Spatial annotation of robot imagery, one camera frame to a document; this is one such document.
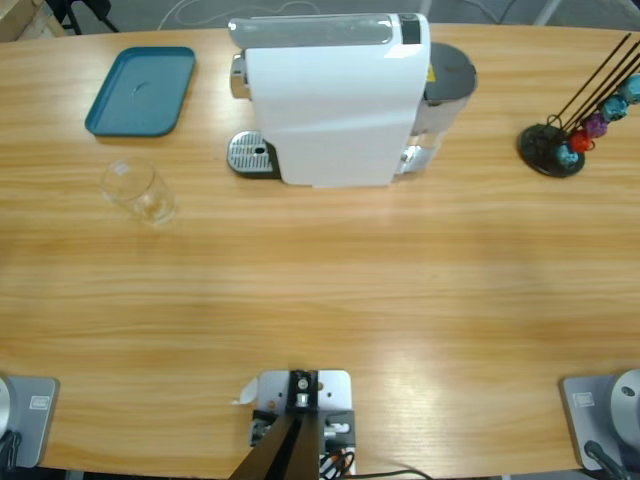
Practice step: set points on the black chair frame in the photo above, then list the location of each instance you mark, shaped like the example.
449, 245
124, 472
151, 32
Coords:
80, 5

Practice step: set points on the teal coffee capsule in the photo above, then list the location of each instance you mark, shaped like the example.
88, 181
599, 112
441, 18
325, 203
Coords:
567, 155
614, 108
632, 89

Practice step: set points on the white capsule coffee machine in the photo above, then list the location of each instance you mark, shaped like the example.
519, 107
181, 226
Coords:
325, 115

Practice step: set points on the purple coffee capsule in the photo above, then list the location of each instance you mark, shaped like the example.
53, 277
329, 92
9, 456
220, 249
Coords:
596, 125

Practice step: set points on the clear water tank grey lid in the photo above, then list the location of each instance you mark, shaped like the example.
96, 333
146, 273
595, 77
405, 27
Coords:
450, 70

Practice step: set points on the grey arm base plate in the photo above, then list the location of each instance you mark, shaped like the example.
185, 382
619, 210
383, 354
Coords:
35, 425
590, 425

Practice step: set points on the red coffee capsule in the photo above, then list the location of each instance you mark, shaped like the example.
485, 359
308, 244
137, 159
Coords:
581, 141

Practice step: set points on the teal plastic tray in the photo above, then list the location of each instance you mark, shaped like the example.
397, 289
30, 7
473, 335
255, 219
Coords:
140, 92

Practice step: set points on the dark camera post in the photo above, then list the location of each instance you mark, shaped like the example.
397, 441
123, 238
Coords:
290, 450

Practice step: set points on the white paper tab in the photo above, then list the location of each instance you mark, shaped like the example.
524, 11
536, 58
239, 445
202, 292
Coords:
247, 392

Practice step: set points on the white mounting block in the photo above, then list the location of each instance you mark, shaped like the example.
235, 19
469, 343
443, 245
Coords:
332, 387

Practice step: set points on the wooden crate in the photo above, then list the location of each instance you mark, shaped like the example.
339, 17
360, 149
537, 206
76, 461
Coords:
20, 20

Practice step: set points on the clear glass cup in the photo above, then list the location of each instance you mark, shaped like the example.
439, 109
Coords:
137, 192

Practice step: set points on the black capsule holder with rods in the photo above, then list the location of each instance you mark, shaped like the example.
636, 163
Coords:
542, 150

